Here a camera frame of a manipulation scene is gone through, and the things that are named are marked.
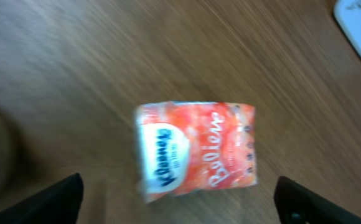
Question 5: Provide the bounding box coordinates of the small red white box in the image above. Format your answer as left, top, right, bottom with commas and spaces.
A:
135, 101, 258, 203

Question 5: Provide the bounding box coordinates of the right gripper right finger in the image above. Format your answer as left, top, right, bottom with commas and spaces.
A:
274, 176, 361, 224

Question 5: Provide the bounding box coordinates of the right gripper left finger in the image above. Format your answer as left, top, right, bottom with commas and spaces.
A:
0, 173, 84, 224

